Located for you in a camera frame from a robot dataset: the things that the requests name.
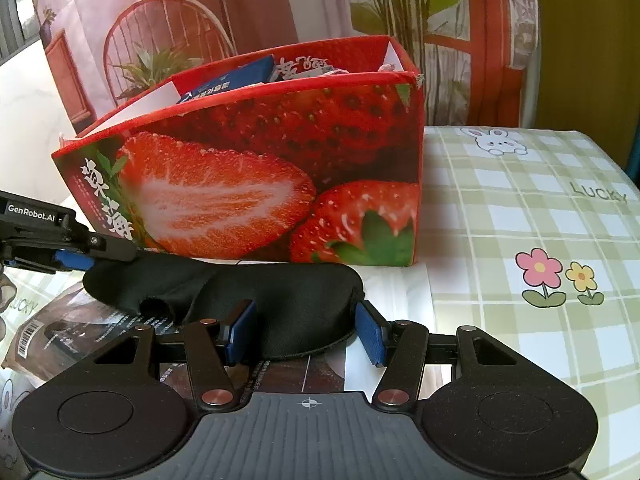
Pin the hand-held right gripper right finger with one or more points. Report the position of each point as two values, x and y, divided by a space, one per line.
370 334

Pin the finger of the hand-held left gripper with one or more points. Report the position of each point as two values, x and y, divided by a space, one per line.
107 251
72 261

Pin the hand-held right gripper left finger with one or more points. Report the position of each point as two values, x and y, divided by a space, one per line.
240 334

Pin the black eye mask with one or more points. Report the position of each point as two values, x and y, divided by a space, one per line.
280 290

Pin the red strawberry print box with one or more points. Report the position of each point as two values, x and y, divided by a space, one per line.
240 175

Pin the white and blue pouch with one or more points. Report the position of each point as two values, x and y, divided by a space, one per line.
230 80

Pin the clear plastic barcode package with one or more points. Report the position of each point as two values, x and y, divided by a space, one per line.
90 330

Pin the green checked rabbit bedsheet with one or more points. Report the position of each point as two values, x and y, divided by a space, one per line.
500 210

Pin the printed room scene backdrop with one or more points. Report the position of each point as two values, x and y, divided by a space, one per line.
300 5

